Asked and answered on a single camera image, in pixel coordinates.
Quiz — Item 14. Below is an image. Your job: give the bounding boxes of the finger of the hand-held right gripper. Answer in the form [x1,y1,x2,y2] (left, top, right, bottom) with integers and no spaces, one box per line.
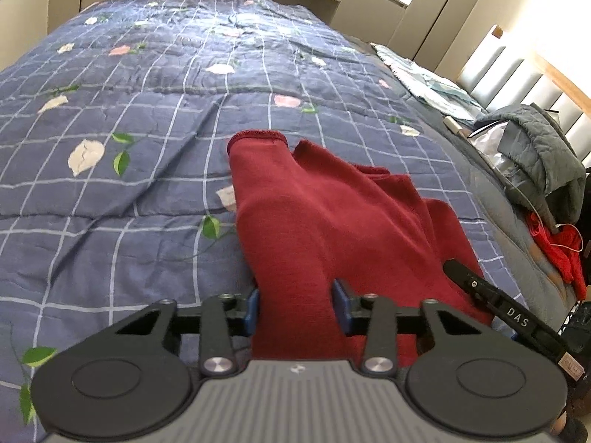
[442,260,585,383]

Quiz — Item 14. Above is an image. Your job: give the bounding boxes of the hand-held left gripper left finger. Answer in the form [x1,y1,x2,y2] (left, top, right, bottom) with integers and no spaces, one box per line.
[104,288,259,377]

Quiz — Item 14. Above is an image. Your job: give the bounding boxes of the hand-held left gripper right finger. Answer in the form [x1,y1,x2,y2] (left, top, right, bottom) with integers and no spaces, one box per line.
[332,279,488,377]

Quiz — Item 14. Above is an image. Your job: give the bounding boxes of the dark red sweater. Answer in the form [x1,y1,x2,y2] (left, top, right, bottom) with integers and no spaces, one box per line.
[226,130,495,367]

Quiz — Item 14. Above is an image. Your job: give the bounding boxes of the bright red cloth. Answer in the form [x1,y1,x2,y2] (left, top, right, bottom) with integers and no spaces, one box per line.
[527,211,588,301]

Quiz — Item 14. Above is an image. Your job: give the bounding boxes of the black backpack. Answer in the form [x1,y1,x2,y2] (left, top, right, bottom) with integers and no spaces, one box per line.
[579,168,591,287]

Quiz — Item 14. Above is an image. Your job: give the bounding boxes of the clear plastic bag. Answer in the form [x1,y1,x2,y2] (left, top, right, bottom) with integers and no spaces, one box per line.
[468,121,525,188]

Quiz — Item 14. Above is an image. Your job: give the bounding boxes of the grey quilted jacket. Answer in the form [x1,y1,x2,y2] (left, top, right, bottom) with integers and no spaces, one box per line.
[475,103,588,237]

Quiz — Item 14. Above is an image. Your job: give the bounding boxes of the white charger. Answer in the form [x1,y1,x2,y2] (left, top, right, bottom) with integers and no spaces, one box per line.
[442,117,471,140]

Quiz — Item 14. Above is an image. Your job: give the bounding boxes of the blue floral plaid quilt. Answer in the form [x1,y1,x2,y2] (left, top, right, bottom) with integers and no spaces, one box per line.
[0,0,566,443]

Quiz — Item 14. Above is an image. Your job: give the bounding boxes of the grey padded wooden headboard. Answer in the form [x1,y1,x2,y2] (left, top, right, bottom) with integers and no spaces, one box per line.
[456,25,591,167]

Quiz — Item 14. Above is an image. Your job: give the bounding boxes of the light blue cloth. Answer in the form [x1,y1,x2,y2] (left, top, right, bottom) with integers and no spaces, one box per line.
[370,43,488,126]

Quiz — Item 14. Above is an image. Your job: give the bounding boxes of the white cable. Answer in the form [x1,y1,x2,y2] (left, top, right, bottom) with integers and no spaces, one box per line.
[485,157,583,254]

